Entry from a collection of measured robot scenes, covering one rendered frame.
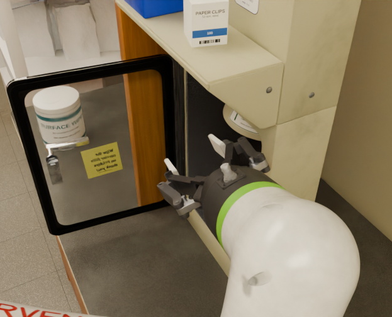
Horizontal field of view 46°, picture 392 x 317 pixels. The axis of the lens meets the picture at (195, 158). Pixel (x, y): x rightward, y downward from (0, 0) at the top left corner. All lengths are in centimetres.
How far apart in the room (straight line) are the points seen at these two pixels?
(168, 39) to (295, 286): 41
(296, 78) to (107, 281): 64
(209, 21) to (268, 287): 37
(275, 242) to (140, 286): 69
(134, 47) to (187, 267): 49
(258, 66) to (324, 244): 29
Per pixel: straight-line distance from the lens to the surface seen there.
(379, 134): 115
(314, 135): 73
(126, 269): 107
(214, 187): 51
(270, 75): 61
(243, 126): 79
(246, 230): 40
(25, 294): 229
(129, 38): 92
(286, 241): 37
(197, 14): 62
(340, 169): 129
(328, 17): 63
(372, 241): 119
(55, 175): 96
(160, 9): 73
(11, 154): 307
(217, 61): 60
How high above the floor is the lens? 179
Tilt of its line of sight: 39 degrees down
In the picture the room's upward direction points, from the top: straight up
